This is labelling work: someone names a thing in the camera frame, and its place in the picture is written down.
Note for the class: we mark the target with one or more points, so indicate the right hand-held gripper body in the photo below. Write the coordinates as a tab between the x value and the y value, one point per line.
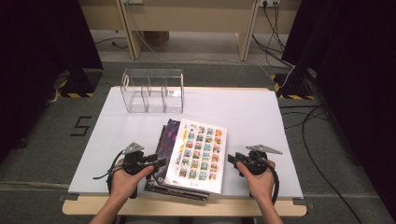
255	163

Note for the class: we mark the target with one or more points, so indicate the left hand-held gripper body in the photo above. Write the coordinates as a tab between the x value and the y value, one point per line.
134	161

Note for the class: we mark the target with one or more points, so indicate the purple and blue magazine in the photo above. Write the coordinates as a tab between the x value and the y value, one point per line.
169	140

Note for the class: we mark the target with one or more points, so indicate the white picture-grid magazine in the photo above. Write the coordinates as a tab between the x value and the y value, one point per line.
199	155

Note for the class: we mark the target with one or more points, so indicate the black and red magazine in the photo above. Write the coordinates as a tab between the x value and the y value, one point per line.
186	194

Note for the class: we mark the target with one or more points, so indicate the clear acrylic magazine rack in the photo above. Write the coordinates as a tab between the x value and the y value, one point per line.
137	102

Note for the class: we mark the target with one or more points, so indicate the person's right hand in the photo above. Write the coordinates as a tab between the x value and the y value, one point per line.
261	185

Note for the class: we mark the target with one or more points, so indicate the person's left hand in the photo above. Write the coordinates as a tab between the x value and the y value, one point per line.
124	185

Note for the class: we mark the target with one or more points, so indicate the white table board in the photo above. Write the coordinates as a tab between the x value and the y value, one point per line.
249	124

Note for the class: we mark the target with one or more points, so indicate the light wooden table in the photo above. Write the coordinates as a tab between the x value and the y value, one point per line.
155	207

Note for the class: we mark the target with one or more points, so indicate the brown cardboard box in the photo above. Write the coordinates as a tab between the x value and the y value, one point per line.
158	36

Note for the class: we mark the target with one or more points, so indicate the black curtain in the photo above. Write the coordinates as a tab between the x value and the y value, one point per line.
358	62
31	62

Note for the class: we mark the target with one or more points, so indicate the beige wooden desk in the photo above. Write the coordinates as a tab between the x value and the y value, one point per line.
202	15

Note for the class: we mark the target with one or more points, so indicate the white wall socket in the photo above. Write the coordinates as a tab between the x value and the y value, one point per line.
270	3

